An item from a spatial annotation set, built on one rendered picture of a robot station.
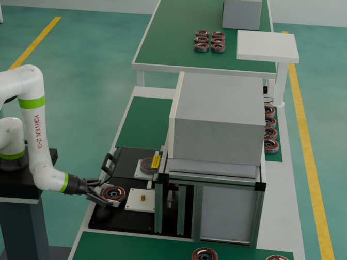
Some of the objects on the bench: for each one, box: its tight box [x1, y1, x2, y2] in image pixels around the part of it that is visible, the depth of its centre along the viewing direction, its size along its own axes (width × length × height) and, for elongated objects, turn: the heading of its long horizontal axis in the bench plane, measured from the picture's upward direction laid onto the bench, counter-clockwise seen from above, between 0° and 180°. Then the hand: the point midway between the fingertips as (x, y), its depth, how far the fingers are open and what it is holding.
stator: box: [192, 247, 218, 260], centre depth 216 cm, size 11×11×4 cm
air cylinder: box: [167, 190, 179, 209], centre depth 244 cm, size 5×8×6 cm
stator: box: [102, 186, 125, 204], centre depth 247 cm, size 11×11×4 cm
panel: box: [191, 185, 197, 237], centre depth 247 cm, size 1×66×30 cm, turn 171°
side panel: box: [193, 185, 265, 249], centre depth 219 cm, size 28×3×32 cm, turn 81°
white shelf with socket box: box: [236, 30, 299, 108], centre depth 317 cm, size 35×37×46 cm
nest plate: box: [125, 188, 155, 213], centre depth 246 cm, size 15×15×1 cm
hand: (113, 195), depth 247 cm, fingers open, 12 cm apart
